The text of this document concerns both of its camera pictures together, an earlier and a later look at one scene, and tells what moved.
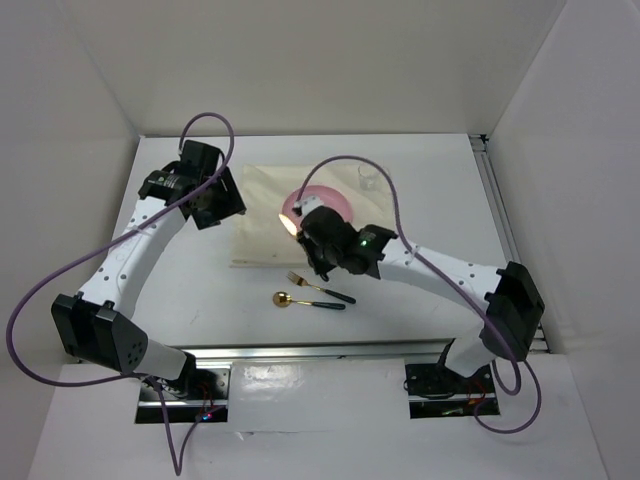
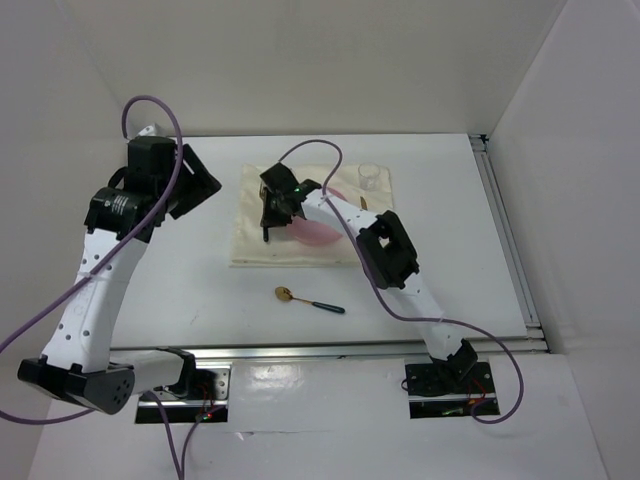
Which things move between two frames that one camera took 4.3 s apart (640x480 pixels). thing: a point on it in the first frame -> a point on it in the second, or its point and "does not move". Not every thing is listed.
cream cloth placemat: x=260 y=237 does not move
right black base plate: x=438 y=391 does not move
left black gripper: x=230 y=203 -> x=202 y=183
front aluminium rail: x=311 y=351 does not move
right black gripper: x=319 y=266 -> x=271 y=219
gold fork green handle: x=303 y=283 -> x=262 y=193
